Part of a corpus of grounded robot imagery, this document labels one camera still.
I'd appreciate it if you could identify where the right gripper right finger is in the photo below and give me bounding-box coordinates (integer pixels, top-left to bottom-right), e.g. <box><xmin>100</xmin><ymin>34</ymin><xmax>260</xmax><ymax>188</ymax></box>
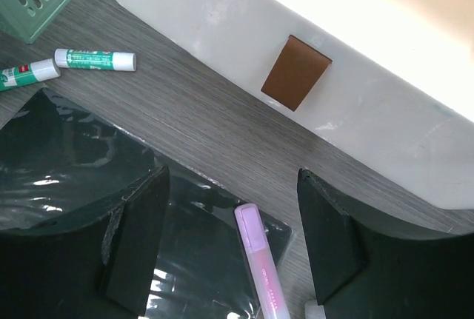
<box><xmin>297</xmin><ymin>169</ymin><xmax>473</xmax><ymax>318</ymax></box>

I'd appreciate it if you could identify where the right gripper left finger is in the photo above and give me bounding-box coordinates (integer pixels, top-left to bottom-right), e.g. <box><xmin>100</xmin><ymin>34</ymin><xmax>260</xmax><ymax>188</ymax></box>
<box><xmin>1</xmin><ymin>166</ymin><xmax>170</xmax><ymax>318</ymax></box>

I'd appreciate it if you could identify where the green glue stick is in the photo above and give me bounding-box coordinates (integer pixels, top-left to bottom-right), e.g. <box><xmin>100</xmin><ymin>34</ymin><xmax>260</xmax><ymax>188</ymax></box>
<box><xmin>54</xmin><ymin>49</ymin><xmax>137</xmax><ymax>72</ymax></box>
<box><xmin>1</xmin><ymin>58</ymin><xmax>61</xmax><ymax>92</ymax></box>

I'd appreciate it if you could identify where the white drawer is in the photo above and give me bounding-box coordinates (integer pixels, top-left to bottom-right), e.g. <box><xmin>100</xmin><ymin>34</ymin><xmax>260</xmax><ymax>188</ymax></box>
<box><xmin>100</xmin><ymin>0</ymin><xmax>474</xmax><ymax>210</ymax></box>

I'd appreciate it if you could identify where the black notebook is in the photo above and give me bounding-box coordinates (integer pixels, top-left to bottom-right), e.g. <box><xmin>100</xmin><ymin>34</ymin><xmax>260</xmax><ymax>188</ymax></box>
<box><xmin>0</xmin><ymin>87</ymin><xmax>296</xmax><ymax>319</ymax></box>

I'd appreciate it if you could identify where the white drawer cabinet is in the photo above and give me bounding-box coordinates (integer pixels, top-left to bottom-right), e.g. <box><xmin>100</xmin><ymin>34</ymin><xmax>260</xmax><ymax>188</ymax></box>
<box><xmin>100</xmin><ymin>0</ymin><xmax>474</xmax><ymax>210</ymax></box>

